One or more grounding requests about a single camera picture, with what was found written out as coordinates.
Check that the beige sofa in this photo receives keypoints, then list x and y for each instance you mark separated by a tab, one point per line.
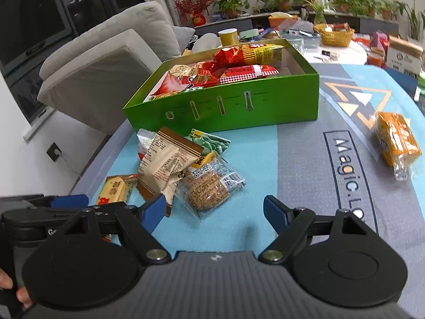
99	73

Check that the dark wall socket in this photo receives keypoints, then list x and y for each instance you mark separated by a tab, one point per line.
53	152

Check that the green snack packet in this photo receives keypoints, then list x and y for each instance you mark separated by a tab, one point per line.
212	144

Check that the brown beige snack packet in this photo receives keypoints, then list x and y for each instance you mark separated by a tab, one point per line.
162	166

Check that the grey cushion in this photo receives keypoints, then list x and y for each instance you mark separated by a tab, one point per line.
184	38

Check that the red checkered snack packet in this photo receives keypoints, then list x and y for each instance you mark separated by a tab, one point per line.
245	71

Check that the orange cup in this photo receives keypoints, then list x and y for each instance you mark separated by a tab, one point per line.
376	60

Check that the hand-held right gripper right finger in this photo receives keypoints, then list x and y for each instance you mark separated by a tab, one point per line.
275	212

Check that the printed cardboard box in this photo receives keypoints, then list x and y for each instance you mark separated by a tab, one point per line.
403	56

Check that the small yellow orange packet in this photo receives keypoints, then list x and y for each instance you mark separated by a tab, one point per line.
114	189

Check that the person's left hand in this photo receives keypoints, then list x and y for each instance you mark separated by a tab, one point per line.
24	297

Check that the orange container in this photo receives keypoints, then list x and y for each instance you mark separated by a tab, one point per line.
282	21

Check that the dark low cabinet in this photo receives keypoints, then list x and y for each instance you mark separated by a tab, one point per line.
252	23

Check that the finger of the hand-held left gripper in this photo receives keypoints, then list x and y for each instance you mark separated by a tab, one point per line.
69	201

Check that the clear drinking glass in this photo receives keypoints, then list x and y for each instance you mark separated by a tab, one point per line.
296	43

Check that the white round table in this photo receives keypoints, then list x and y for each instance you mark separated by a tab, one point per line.
348	55

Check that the yellow woven basket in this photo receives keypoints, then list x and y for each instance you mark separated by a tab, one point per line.
332	38

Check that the yellow red snack bag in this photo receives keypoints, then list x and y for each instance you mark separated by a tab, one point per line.
262	53

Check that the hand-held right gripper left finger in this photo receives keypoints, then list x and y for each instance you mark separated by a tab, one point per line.
153	211

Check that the tall leafy potted plant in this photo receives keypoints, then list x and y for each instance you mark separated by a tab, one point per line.
416	20

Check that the small white red packet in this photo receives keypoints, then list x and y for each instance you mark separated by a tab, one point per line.
146	143

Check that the round cookie clear packet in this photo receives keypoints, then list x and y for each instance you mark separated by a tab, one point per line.
202	189

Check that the red flower plant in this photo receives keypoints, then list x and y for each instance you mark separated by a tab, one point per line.
196	5

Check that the dark glass window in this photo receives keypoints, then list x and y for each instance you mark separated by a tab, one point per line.
26	23

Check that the yellow cup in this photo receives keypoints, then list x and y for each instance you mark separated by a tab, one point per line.
228	37

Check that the pink red snack bag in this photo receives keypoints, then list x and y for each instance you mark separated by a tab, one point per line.
380	41

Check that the small red snack packet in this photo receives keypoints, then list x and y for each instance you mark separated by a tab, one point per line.
229	55

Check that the green cardboard box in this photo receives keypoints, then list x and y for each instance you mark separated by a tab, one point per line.
265	106

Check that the large red snack bag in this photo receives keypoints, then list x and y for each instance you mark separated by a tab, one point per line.
199	79

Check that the blue grey printed mat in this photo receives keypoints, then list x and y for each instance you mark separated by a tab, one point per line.
298	159

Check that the orange cracker packet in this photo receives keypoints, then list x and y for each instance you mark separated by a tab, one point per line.
396	139

